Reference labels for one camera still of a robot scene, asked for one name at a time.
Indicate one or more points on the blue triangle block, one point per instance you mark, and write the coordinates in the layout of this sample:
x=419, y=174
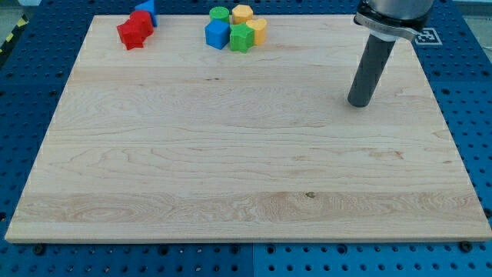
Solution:
x=148, y=6

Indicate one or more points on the orange hexagon block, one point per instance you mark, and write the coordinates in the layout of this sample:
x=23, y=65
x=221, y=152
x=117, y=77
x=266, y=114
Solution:
x=241, y=14

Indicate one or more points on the red round block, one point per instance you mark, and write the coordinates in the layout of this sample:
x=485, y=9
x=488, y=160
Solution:
x=141, y=20

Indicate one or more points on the red star block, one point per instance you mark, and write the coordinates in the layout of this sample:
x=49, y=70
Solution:
x=130, y=35

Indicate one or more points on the green cylinder block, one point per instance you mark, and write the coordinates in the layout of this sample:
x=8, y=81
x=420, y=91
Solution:
x=220, y=13

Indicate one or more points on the white fiducial marker tag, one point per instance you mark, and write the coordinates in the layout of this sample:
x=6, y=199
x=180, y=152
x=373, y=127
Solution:
x=428, y=36

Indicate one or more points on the green star block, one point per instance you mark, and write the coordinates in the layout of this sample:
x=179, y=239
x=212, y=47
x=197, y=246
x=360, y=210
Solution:
x=241, y=38

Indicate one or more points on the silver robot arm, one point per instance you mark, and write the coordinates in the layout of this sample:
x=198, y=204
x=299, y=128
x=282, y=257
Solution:
x=390, y=20

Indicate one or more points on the black yellow hazard tape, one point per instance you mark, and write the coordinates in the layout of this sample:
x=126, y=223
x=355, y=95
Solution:
x=12, y=38

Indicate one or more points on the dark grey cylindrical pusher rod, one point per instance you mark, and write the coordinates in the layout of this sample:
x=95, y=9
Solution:
x=371, y=66

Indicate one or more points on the yellow heart block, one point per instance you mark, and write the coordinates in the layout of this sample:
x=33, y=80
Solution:
x=260, y=30

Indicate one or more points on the blue cube block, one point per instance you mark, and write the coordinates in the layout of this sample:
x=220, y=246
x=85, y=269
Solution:
x=217, y=33

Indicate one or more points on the light wooden board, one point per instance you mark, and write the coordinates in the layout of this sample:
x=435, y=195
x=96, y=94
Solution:
x=180, y=142

